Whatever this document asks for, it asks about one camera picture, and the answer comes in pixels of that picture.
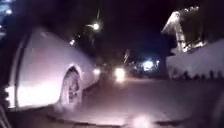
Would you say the pale building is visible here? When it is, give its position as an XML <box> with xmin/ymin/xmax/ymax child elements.
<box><xmin>161</xmin><ymin>5</ymin><xmax>209</xmax><ymax>54</ymax></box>

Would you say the dark asphalt road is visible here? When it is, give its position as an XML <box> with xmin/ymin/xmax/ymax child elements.
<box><xmin>6</xmin><ymin>74</ymin><xmax>224</xmax><ymax>128</ymax></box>

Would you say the white car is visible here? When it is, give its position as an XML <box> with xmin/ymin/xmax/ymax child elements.
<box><xmin>4</xmin><ymin>27</ymin><xmax>102</xmax><ymax>111</ymax></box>

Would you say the street lamp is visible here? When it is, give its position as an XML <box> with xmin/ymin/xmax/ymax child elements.
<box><xmin>84</xmin><ymin>9</ymin><xmax>102</xmax><ymax>44</ymax></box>

